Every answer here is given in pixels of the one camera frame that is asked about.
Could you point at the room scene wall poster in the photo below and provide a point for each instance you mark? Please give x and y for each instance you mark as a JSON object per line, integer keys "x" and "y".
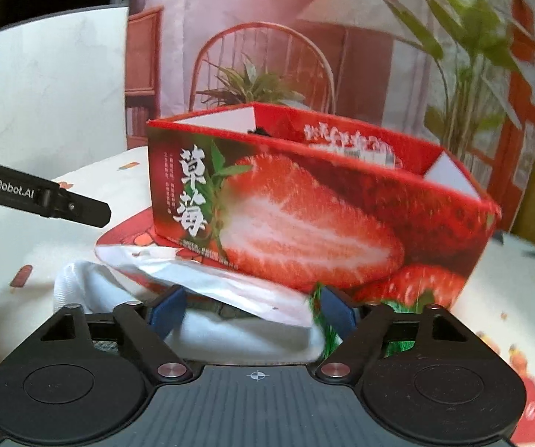
{"x": 342, "y": 32}

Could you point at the silver foil snack bag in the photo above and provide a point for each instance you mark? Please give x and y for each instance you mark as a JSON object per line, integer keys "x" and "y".
{"x": 202, "y": 279}

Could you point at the white marble pattern board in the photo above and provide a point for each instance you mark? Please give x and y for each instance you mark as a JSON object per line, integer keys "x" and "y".
{"x": 48, "y": 93}

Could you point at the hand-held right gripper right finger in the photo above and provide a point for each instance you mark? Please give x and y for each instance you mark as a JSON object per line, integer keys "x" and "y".
{"x": 339, "y": 309}

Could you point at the green tasselled plush ornament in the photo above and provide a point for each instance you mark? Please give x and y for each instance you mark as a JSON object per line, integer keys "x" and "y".
{"x": 400, "y": 342}

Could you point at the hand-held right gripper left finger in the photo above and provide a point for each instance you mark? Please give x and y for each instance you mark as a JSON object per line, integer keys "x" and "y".
{"x": 168, "y": 312}

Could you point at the white cloth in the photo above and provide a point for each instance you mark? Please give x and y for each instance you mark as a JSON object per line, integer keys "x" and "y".
{"x": 249, "y": 340}

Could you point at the red strawberry print cardboard box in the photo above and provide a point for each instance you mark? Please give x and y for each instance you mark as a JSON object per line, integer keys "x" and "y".
{"x": 304, "y": 223}

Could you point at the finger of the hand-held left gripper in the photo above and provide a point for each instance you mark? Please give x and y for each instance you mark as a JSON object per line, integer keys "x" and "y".
{"x": 81, "y": 212}

